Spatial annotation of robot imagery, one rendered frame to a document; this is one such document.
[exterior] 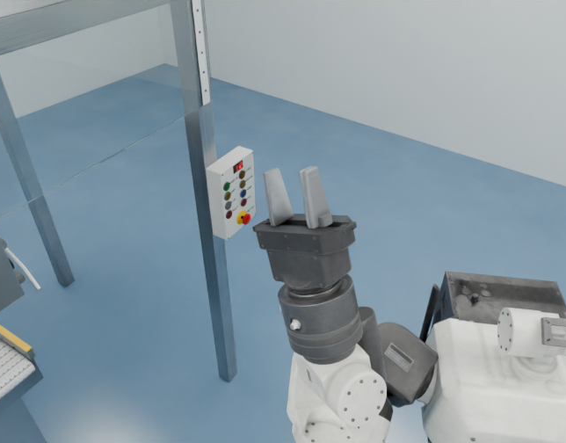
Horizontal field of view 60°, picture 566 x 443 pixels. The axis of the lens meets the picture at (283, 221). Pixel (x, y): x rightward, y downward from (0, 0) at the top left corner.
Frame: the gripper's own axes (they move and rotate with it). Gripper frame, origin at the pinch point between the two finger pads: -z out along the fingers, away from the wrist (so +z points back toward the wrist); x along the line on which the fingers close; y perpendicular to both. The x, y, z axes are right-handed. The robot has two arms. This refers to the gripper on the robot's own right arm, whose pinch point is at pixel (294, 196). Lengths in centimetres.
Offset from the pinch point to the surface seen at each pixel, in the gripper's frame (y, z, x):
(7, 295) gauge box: 8, 21, -85
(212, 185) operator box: -55, 15, -82
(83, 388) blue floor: -25, 98, -170
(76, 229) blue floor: -85, 51, -261
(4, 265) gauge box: 7, 13, -82
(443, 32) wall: -311, -12, -114
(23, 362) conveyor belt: 8, 42, -97
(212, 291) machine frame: -60, 59, -106
